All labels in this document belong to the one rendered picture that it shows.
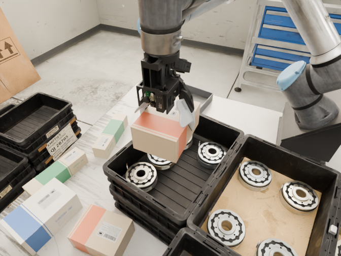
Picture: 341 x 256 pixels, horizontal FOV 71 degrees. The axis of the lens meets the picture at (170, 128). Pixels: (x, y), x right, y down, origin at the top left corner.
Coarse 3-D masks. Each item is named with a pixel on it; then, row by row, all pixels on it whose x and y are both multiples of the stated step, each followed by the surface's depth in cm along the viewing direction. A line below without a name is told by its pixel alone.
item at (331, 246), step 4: (340, 188) 66; (340, 192) 65; (340, 196) 64; (340, 200) 63; (340, 204) 62; (336, 208) 61; (340, 208) 61; (336, 212) 60; (340, 212) 60; (336, 216) 60; (340, 216) 60; (336, 220) 59; (340, 220) 59; (336, 224) 58; (340, 224) 58; (336, 232) 57; (332, 236) 56; (336, 236) 56; (332, 240) 55; (336, 240) 55; (332, 244) 55; (336, 244) 55; (328, 248) 54; (332, 248) 54; (328, 252) 53; (332, 252) 53
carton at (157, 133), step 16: (144, 112) 60; (160, 112) 60; (176, 112) 60; (144, 128) 56; (160, 128) 56; (176, 128) 56; (144, 144) 58; (160, 144) 55; (176, 144) 53; (176, 160) 57
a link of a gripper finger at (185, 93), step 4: (180, 84) 52; (184, 84) 52; (184, 88) 52; (180, 92) 52; (184, 92) 52; (188, 92) 52; (180, 96) 53; (184, 96) 52; (188, 96) 52; (188, 100) 53; (192, 100) 54; (188, 104) 53; (192, 104) 54; (192, 108) 55
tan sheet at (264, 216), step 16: (272, 176) 81; (224, 192) 76; (240, 192) 76; (256, 192) 76; (272, 192) 76; (224, 208) 72; (240, 208) 72; (256, 208) 72; (272, 208) 72; (256, 224) 68; (272, 224) 68; (288, 224) 68; (304, 224) 68; (256, 240) 65; (288, 240) 65; (304, 240) 65
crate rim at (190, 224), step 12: (240, 144) 78; (300, 156) 74; (324, 168) 71; (216, 180) 67; (336, 180) 67; (336, 192) 65; (336, 204) 62; (192, 216) 60; (192, 228) 57; (324, 228) 58; (216, 240) 55; (324, 240) 55; (228, 252) 53; (324, 252) 53
